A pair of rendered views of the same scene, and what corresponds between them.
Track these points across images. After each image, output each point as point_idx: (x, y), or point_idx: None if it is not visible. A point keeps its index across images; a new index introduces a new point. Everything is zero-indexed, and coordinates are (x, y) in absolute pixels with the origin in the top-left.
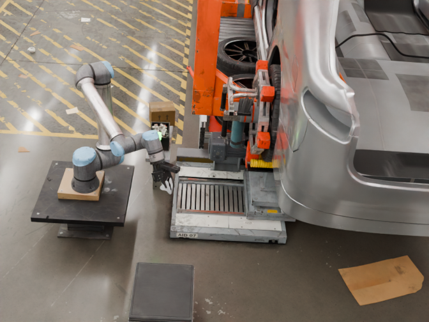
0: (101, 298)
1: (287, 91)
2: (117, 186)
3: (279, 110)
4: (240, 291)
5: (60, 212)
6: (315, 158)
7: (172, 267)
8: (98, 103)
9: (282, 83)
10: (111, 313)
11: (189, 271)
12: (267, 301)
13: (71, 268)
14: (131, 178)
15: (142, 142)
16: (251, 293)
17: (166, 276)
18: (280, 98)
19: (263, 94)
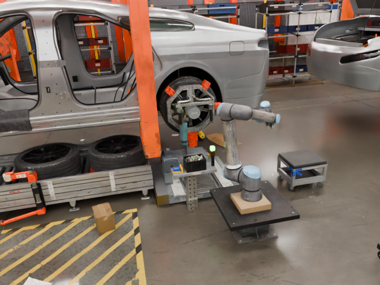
0: (304, 204)
1: (229, 63)
2: (237, 189)
3: (220, 81)
4: (258, 167)
5: (282, 203)
6: (268, 64)
7: (286, 156)
8: (259, 110)
9: (214, 69)
10: (309, 198)
11: (284, 152)
12: (258, 161)
13: (296, 221)
14: (225, 186)
15: (268, 110)
16: (257, 165)
17: (294, 156)
18: (216, 77)
19: (210, 83)
